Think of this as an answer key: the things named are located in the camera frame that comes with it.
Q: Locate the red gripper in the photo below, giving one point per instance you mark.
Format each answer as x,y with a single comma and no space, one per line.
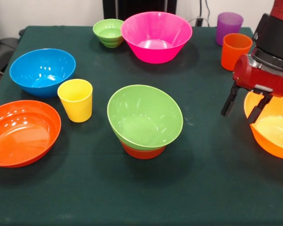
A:
261,78

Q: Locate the large yellow-orange bowl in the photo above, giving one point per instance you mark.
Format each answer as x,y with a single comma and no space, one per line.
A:
273,136

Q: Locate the large green bowl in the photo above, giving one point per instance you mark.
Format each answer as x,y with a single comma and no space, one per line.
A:
143,117

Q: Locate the small orange bowl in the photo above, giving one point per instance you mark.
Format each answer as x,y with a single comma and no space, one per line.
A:
143,154

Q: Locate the small green ribbed bowl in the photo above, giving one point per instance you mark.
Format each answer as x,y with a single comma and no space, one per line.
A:
108,31

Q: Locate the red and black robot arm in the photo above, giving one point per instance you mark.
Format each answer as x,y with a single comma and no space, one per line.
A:
276,35

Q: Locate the orange cup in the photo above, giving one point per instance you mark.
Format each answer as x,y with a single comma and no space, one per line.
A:
231,54

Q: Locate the purple cup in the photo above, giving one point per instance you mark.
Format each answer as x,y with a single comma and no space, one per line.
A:
228,26

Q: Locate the black power adapter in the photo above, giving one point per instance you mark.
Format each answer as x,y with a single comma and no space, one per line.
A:
199,21

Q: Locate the large pink bowl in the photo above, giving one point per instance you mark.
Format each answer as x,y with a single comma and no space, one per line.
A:
155,30

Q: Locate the dark green tablecloth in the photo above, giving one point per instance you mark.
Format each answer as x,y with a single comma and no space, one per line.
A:
132,188

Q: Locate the yellow cup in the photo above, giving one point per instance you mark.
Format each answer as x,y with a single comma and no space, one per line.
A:
76,106

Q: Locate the blue bowl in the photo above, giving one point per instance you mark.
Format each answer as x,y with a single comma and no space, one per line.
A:
42,70

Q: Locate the wide shallow orange bowl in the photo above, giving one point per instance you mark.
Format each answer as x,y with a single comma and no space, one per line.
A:
21,134

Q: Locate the small black knob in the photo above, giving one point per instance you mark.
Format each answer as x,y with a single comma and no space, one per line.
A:
21,32

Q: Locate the dark grey chair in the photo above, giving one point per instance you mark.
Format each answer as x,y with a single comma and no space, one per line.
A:
2,54

